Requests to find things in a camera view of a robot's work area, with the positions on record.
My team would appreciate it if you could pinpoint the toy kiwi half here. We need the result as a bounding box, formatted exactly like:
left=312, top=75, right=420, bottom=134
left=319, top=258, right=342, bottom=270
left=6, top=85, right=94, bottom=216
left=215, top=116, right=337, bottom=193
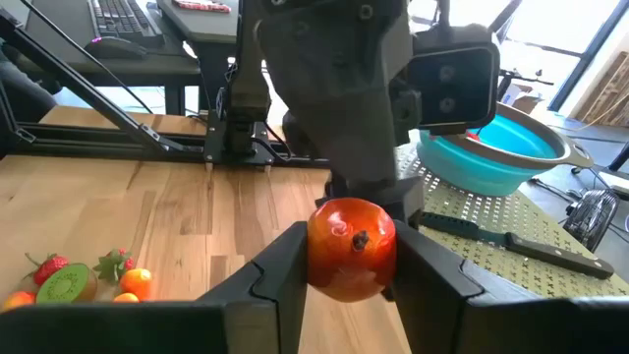
left=35, top=263, right=98, bottom=305

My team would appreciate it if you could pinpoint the black kitchen knife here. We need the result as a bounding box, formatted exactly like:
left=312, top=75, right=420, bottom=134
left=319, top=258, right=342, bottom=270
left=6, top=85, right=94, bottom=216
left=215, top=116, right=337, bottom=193
left=420, top=210, right=615, bottom=280

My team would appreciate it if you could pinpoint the grey side desk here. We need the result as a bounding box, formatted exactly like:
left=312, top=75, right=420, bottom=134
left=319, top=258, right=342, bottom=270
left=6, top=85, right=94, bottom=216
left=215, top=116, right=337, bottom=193
left=155, top=0, right=242, bottom=114

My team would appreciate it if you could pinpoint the dark desk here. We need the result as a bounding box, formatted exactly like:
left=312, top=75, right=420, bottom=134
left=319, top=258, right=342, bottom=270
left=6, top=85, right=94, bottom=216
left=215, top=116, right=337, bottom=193
left=24, top=0, right=202, bottom=117

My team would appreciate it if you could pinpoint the black lit computer mouse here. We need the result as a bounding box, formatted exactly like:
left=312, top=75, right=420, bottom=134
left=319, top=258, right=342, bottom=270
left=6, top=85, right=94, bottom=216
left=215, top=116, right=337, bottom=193
left=83, top=36, right=148, bottom=61

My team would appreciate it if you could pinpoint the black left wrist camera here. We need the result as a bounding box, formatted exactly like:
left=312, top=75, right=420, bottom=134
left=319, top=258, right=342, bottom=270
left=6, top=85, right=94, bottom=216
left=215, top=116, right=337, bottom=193
left=406, top=24, right=501, bottom=137

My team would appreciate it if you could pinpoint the cardboard box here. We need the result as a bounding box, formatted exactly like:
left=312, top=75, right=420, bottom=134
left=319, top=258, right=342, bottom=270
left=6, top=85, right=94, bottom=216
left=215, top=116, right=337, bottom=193
left=501, top=83, right=544, bottom=115

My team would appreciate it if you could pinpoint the blue collapsible colander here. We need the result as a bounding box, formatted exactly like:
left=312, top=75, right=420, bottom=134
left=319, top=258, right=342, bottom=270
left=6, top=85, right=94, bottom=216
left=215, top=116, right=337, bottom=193
left=416, top=100, right=596, bottom=198

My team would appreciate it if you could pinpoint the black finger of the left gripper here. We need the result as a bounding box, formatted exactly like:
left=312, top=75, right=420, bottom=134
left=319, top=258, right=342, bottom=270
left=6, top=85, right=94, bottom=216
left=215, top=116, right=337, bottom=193
left=314, top=181, right=353, bottom=208
left=387, top=175, right=427, bottom=230

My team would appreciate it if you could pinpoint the green perforated metal riser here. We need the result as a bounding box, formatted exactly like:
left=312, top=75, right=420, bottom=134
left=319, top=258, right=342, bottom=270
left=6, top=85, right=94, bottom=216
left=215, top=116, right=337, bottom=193
left=395, top=142, right=629, bottom=300

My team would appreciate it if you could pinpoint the person's leg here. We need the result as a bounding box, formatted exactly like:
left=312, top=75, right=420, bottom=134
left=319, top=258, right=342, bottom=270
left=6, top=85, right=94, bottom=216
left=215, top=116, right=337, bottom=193
left=0, top=41, right=58, bottom=124

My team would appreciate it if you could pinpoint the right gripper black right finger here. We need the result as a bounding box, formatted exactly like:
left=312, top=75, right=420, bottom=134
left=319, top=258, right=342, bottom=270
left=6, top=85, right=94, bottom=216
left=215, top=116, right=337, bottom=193
left=392, top=219, right=629, bottom=354

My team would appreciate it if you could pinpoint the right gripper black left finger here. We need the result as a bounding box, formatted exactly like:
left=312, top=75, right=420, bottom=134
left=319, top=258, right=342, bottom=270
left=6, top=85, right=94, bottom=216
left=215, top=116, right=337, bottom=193
left=0, top=220, right=310, bottom=354

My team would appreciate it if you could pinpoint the large window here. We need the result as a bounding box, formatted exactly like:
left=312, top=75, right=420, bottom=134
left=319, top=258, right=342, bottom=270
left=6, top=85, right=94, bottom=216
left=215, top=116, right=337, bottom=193
left=407, top=0, right=629, bottom=112

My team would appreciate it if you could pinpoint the black floor fan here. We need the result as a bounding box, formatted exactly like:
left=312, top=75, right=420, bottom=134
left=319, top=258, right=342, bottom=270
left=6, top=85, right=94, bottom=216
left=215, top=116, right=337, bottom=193
left=562, top=189, right=621, bottom=253

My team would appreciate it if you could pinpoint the red flat device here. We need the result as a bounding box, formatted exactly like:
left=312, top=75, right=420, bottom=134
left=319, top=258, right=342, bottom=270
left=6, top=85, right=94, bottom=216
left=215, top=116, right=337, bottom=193
left=171, top=0, right=232, bottom=14

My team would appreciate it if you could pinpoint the white power adapter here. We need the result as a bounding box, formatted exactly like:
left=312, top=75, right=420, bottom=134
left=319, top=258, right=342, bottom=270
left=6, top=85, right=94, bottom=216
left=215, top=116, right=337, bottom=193
left=597, top=169, right=629, bottom=201

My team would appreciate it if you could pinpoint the black keyboard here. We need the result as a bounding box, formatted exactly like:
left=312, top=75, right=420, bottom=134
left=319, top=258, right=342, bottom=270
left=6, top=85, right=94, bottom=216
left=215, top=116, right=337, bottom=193
left=87, top=0, right=166, bottom=49

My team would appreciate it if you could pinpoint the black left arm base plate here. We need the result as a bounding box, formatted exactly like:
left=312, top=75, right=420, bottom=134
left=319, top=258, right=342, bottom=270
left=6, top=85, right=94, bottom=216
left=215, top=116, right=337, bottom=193
left=203, top=110, right=276, bottom=166

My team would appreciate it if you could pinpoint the red toy strawberry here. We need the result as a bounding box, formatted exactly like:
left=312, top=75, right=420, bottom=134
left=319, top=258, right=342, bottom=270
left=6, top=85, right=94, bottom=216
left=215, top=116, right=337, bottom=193
left=24, top=252, right=71, bottom=287
left=92, top=248, right=136, bottom=284

